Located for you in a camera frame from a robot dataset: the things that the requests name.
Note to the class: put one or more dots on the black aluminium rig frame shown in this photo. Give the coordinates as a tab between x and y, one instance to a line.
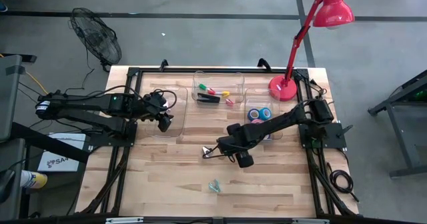
200	70

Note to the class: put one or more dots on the yellow white spray can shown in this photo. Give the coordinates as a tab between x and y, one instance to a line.
33	179

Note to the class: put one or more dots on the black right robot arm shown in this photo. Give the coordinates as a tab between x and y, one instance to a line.
283	120

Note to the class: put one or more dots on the red desk lamp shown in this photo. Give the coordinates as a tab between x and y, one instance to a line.
333	10

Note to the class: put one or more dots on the white printed box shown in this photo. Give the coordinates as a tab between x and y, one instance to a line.
63	157

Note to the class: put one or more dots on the purple blue tape roll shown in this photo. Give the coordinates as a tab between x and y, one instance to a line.
267	136

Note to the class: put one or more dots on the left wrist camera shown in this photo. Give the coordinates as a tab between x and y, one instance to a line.
165	124

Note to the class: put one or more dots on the light blue tape roll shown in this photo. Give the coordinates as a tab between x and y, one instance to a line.
269	114

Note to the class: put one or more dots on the green mini stapler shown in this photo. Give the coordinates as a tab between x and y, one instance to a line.
202	86

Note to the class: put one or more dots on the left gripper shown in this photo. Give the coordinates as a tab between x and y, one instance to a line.
155	105

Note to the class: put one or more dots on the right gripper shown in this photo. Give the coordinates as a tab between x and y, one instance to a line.
233	142

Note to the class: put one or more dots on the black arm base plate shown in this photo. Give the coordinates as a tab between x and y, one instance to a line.
328	135
110	139

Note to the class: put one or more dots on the black floor fan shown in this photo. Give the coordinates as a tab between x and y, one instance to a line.
96	37

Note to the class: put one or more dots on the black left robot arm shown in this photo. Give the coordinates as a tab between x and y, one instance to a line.
83	105

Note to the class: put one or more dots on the pink tape roll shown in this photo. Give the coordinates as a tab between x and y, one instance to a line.
257	121

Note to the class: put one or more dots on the teal staple remover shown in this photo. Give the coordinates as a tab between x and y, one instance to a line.
214	186

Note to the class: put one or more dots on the dark blue tape roll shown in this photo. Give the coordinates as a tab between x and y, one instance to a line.
250	114

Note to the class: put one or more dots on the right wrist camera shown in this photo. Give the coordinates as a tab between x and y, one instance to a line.
245	159

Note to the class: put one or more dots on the silver frame bracket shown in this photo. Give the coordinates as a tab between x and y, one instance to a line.
310	221
124	220

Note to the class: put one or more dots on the red mini stapler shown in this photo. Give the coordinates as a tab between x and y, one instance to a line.
211	91
229	101

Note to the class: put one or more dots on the grey desk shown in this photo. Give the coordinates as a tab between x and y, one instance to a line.
10	100

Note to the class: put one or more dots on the black staple remover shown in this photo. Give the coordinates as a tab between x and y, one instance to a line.
207	151

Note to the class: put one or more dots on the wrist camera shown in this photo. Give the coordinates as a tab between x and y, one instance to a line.
245	159
165	124

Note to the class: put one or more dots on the grey metal cart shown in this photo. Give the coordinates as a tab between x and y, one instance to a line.
407	124

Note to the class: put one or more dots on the yellow mini stapler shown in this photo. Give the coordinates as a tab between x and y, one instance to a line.
225	93

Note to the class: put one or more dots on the clear plastic bin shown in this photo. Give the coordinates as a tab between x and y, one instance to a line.
177	127
275	97
233	80

